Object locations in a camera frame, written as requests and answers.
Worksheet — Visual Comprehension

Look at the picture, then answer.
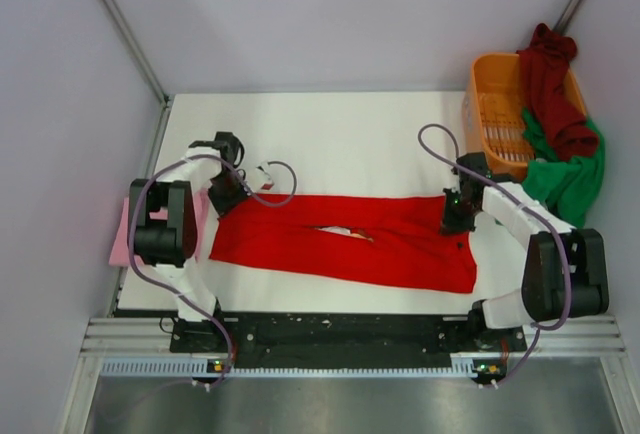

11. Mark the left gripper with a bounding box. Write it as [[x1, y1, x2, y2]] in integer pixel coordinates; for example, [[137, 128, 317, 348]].
[[206, 171, 252, 218]]

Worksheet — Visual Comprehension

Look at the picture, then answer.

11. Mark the red teddy bear t-shirt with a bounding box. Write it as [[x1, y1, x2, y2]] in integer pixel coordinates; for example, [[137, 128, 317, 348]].
[[210, 194, 477, 294]]

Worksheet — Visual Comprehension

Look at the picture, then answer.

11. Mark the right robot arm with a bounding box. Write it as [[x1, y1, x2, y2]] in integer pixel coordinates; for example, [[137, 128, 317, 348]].
[[440, 152, 609, 350]]

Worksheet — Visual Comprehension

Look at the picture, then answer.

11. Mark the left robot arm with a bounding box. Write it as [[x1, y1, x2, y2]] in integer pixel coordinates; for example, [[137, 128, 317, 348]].
[[127, 132, 251, 351]]

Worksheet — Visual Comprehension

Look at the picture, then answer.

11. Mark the green t-shirt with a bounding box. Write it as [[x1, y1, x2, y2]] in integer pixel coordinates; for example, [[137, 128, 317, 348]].
[[521, 108, 606, 228]]

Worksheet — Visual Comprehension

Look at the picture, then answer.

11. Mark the orange plastic basket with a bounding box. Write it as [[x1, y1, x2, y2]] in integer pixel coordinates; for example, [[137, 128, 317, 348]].
[[462, 53, 587, 181]]

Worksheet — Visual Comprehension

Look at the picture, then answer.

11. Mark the folded pink t-shirt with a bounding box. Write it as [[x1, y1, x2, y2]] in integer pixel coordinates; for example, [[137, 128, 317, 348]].
[[109, 189, 209, 267]]

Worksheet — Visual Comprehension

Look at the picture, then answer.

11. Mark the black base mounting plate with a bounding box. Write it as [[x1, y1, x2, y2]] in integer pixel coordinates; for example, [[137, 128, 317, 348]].
[[169, 312, 526, 368]]

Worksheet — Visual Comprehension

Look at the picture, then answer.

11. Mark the dark red t-shirt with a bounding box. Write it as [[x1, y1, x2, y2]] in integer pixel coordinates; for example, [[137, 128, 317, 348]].
[[517, 23, 599, 162]]

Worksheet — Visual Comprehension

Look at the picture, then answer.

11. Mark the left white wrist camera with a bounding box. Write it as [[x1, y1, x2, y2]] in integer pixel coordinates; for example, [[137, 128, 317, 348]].
[[251, 161, 274, 192]]

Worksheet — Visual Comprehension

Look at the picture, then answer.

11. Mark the aluminium frame rail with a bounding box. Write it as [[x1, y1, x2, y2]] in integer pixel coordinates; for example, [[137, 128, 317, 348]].
[[79, 314, 629, 355]]

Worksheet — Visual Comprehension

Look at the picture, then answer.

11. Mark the left corner aluminium post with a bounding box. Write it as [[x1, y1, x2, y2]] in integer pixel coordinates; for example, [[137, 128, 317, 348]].
[[99, 0, 169, 106]]

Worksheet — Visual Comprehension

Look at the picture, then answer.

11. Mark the grey slotted cable duct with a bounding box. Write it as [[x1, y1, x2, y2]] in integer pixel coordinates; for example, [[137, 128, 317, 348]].
[[100, 357, 478, 379]]

